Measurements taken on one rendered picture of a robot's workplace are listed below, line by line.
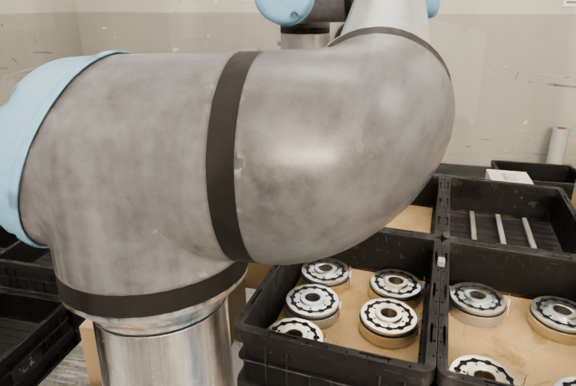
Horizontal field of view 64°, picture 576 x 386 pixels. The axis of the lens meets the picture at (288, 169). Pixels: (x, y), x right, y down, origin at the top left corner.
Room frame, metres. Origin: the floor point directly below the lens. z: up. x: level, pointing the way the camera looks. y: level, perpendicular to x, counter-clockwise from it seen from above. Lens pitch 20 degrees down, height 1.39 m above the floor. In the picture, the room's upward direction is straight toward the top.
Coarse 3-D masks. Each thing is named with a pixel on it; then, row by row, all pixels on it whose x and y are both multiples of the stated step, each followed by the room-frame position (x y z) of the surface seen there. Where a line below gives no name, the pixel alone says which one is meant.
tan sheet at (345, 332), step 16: (352, 272) 0.89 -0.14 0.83; (368, 272) 0.89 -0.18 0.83; (352, 288) 0.82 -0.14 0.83; (368, 288) 0.82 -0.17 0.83; (352, 304) 0.77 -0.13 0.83; (352, 320) 0.72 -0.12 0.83; (336, 336) 0.68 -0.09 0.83; (352, 336) 0.68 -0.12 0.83; (384, 352) 0.64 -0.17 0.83; (400, 352) 0.64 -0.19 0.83; (416, 352) 0.64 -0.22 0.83
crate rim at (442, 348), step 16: (448, 240) 0.85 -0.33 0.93; (448, 256) 0.78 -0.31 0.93; (544, 256) 0.79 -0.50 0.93; (560, 256) 0.78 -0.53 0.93; (448, 272) 0.73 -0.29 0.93; (448, 288) 0.68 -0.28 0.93; (448, 304) 0.64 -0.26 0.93; (448, 384) 0.48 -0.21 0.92; (464, 384) 0.47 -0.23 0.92; (480, 384) 0.47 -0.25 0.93; (496, 384) 0.47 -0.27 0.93; (512, 384) 0.47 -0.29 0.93
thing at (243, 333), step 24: (432, 240) 0.85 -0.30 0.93; (264, 288) 0.68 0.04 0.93; (432, 288) 0.68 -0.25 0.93; (240, 312) 0.61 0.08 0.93; (432, 312) 0.61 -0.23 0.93; (240, 336) 0.57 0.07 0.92; (264, 336) 0.56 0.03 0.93; (288, 336) 0.56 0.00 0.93; (432, 336) 0.56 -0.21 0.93; (336, 360) 0.52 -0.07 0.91; (360, 360) 0.51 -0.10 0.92; (384, 360) 0.51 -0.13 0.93; (432, 360) 0.51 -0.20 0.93
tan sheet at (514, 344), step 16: (512, 304) 0.77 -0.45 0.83; (528, 304) 0.77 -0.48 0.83; (448, 320) 0.72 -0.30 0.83; (512, 320) 0.72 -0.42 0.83; (448, 336) 0.68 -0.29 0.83; (464, 336) 0.68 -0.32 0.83; (480, 336) 0.68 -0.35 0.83; (496, 336) 0.68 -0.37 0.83; (512, 336) 0.68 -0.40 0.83; (528, 336) 0.68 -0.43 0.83; (448, 352) 0.64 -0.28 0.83; (464, 352) 0.64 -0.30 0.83; (480, 352) 0.64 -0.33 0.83; (496, 352) 0.64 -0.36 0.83; (512, 352) 0.64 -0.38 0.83; (528, 352) 0.64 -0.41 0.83; (544, 352) 0.64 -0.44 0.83; (560, 352) 0.64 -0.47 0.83; (512, 368) 0.60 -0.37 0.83; (528, 368) 0.60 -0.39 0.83; (544, 368) 0.60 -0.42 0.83; (560, 368) 0.60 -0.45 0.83; (528, 384) 0.57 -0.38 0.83; (544, 384) 0.57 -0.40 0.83
